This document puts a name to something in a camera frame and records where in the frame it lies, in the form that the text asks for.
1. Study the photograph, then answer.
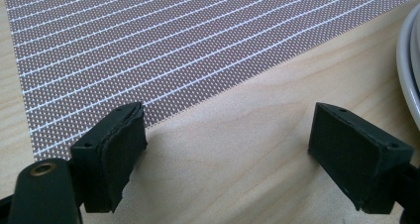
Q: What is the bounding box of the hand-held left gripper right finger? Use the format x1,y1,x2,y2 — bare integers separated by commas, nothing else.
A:
307,101,414,215

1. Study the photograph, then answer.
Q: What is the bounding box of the large white plate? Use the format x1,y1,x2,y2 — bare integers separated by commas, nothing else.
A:
395,5,420,131

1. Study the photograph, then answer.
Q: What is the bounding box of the striped woven placemat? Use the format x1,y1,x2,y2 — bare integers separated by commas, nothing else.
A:
2,0,420,163

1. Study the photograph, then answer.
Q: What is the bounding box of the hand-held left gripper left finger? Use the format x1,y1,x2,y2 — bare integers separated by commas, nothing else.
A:
69,101,149,214

